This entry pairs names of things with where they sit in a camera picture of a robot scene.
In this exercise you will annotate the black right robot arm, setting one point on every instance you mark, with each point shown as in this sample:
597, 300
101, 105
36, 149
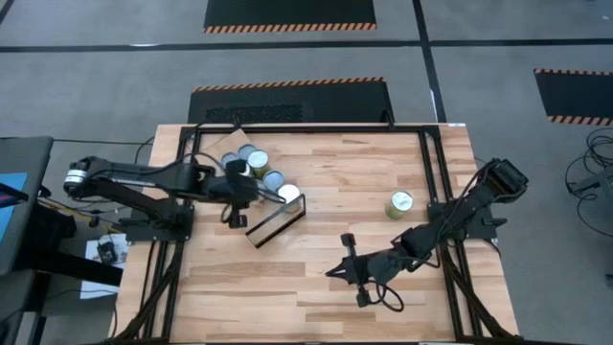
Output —
479, 196

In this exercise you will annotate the green Oranges can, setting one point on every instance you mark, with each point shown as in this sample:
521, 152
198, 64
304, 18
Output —
288, 193
399, 202

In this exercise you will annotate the teal can with orange slices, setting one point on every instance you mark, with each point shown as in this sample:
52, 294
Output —
246, 151

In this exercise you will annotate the silver-lidded food can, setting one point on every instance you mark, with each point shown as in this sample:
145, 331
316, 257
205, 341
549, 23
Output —
246, 168

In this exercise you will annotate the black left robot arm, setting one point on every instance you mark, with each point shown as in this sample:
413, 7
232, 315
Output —
143, 179

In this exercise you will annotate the black aluminium table frame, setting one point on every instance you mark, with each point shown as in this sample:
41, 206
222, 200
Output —
311, 129

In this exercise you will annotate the white red Mixed Fruit can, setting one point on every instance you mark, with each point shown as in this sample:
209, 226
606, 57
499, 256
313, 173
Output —
273, 179

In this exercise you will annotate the black hazard-striped floor mat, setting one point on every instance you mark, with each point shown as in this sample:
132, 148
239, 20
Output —
335, 103
287, 12
574, 96

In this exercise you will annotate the grey stand base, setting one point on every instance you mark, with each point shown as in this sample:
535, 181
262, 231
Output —
598, 182

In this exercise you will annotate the blue screen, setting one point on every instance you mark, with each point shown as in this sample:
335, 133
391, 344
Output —
12, 191

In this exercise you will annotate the green Pears can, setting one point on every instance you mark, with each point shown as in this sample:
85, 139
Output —
258, 159

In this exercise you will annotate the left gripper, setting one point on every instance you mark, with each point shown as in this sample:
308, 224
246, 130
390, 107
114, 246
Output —
237, 191

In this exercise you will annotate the grey side desk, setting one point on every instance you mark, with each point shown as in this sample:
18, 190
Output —
29, 158

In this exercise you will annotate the pink patterned can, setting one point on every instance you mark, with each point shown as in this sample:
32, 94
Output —
229, 159

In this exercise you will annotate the white paper sheet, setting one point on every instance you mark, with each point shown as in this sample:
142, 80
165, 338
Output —
93, 287

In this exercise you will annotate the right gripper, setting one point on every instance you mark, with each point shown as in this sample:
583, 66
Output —
383, 266

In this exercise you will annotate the small black device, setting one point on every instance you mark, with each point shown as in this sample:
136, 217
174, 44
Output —
107, 252

